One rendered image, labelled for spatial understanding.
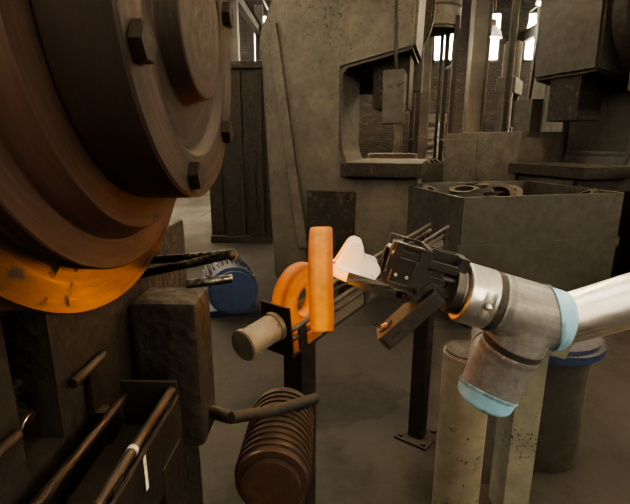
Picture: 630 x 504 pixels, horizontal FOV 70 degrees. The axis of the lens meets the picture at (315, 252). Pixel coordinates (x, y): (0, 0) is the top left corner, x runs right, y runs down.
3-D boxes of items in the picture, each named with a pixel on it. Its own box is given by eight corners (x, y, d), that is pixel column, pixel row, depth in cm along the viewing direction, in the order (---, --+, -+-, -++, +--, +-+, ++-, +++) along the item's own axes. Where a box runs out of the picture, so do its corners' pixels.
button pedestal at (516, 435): (492, 547, 116) (518, 326, 101) (465, 479, 139) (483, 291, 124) (555, 549, 115) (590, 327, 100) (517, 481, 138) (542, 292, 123)
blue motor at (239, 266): (208, 327, 253) (204, 268, 244) (201, 295, 305) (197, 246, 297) (261, 320, 262) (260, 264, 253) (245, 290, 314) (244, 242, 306)
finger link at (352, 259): (324, 229, 65) (385, 246, 65) (313, 267, 66) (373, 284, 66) (324, 233, 62) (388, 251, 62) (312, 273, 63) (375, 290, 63)
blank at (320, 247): (306, 243, 57) (332, 242, 56) (311, 216, 71) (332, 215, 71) (309, 352, 61) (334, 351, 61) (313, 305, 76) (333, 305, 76)
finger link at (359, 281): (348, 264, 66) (404, 280, 66) (345, 275, 66) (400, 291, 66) (349, 273, 61) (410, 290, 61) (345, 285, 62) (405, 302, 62)
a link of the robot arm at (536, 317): (562, 369, 64) (598, 311, 60) (480, 346, 64) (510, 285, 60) (537, 334, 73) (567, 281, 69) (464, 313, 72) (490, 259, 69)
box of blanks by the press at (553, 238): (451, 331, 246) (462, 191, 228) (392, 285, 325) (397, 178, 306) (606, 316, 268) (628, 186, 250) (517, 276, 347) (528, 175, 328)
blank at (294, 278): (291, 348, 95) (303, 352, 93) (258, 305, 85) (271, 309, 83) (325, 291, 102) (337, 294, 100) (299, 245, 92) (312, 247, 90)
